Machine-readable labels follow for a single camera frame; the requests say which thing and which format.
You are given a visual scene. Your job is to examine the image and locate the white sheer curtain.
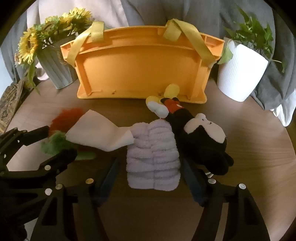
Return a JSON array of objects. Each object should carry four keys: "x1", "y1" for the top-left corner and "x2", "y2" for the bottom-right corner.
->
[{"x1": 270, "y1": 100, "x2": 296, "y2": 127}]

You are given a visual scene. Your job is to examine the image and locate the black mouse plush toy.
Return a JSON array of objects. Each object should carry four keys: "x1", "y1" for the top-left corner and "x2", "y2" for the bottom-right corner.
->
[{"x1": 146, "y1": 84, "x2": 234, "y2": 176}]

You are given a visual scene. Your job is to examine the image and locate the white cloth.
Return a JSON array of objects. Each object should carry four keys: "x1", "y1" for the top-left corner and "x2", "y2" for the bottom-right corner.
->
[{"x1": 66, "y1": 110, "x2": 135, "y2": 152}]

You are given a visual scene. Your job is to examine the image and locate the grey ribbed vase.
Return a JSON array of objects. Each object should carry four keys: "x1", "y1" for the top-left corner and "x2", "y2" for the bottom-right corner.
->
[{"x1": 37, "y1": 35, "x2": 79, "y2": 90}]

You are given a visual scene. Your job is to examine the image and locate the lavender fluffy towel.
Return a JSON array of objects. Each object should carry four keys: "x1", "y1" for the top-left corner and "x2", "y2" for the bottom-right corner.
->
[{"x1": 126, "y1": 119, "x2": 181, "y2": 192}]

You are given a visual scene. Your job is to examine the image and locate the white ribbed plant pot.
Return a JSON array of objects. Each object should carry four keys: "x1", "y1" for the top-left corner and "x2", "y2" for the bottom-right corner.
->
[{"x1": 217, "y1": 38, "x2": 270, "y2": 102}]

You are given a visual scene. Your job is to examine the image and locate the sunflower bouquet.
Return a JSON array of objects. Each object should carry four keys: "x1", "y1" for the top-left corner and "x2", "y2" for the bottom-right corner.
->
[{"x1": 15, "y1": 7, "x2": 93, "y2": 93}]

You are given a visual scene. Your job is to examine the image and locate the green leafy plant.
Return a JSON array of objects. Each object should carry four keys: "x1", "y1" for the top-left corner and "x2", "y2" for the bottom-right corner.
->
[{"x1": 217, "y1": 5, "x2": 285, "y2": 73}]

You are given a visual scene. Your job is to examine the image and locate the red fuzzy plush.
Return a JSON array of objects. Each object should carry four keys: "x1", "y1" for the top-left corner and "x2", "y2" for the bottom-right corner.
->
[{"x1": 50, "y1": 108, "x2": 84, "y2": 135}]

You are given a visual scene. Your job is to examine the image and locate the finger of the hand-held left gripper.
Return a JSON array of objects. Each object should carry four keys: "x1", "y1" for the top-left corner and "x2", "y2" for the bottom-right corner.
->
[
  {"x1": 0, "y1": 126, "x2": 50, "y2": 167},
  {"x1": 38, "y1": 149, "x2": 78, "y2": 176}
]

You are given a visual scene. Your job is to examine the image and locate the orange plastic basket yellow handles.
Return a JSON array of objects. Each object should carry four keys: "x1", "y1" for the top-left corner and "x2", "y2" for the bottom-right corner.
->
[{"x1": 60, "y1": 19, "x2": 226, "y2": 105}]

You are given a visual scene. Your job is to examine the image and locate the green fuzzy plush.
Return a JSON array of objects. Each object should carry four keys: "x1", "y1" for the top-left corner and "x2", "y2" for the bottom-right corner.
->
[{"x1": 41, "y1": 131, "x2": 96, "y2": 161}]

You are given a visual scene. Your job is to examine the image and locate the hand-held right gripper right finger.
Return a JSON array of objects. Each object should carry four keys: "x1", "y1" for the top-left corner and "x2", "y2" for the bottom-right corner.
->
[{"x1": 183, "y1": 160, "x2": 271, "y2": 241}]

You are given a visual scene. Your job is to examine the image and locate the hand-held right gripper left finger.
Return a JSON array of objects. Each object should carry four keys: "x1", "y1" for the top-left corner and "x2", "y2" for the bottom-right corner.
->
[{"x1": 31, "y1": 158, "x2": 119, "y2": 241}]

